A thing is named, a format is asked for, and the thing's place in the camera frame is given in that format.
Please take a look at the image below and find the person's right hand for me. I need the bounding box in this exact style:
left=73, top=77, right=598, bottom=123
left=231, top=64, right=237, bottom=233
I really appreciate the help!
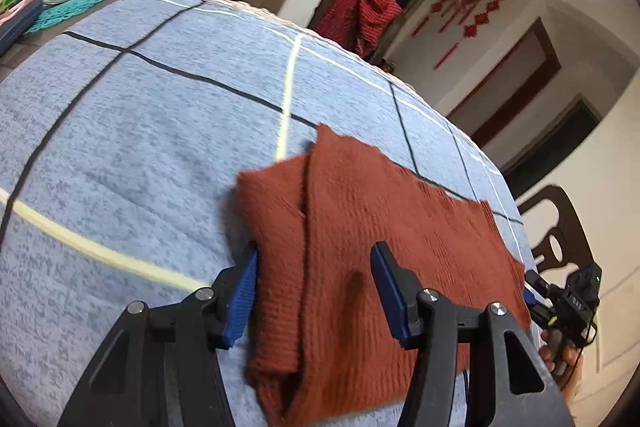
left=539, top=327, right=585, bottom=405

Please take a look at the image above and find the rust knit sweater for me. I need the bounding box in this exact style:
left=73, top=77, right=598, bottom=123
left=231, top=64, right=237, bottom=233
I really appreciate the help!
left=236, top=123, right=533, bottom=427

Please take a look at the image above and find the blue checked tablecloth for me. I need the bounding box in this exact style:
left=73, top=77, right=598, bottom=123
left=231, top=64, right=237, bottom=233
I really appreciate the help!
left=0, top=0, right=543, bottom=427

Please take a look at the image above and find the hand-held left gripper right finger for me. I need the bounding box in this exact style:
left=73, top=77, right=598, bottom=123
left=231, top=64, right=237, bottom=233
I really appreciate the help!
left=370, top=241, right=577, bottom=427

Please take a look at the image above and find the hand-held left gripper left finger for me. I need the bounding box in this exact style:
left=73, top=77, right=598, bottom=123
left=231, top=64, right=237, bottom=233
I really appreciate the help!
left=56, top=242, right=259, bottom=427

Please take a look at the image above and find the red Chinese knot string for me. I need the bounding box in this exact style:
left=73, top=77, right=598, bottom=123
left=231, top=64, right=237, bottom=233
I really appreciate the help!
left=411, top=0, right=473, bottom=38
left=432, top=0, right=513, bottom=70

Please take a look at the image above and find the teal crochet coaster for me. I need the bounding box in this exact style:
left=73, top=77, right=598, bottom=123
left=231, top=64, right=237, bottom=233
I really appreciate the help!
left=22, top=0, right=110, bottom=35

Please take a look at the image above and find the blue case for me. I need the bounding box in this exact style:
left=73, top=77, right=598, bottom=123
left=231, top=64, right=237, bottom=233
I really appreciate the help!
left=0, top=1, right=45, bottom=58

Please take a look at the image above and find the red plaid shirt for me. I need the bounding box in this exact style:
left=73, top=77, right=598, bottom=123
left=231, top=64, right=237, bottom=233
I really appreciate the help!
left=315, top=0, right=403, bottom=60

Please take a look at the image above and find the dark door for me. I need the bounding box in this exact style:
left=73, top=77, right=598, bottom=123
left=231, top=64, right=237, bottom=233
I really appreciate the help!
left=500, top=94, right=602, bottom=198

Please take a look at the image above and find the pink plastic handle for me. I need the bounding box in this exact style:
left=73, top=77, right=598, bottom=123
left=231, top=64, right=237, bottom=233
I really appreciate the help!
left=0, top=0, right=40, bottom=25

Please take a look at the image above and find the black cable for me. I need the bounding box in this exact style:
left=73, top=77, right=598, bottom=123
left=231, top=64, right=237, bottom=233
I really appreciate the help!
left=582, top=314, right=602, bottom=374

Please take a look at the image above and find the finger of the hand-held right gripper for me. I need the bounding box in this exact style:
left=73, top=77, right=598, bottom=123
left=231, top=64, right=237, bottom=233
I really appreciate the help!
left=522, top=288, right=557, bottom=329
left=524, top=270, right=552, bottom=297

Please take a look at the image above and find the brown wooden door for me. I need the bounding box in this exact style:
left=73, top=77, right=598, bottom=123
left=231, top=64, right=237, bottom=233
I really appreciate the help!
left=446, top=17, right=563, bottom=148

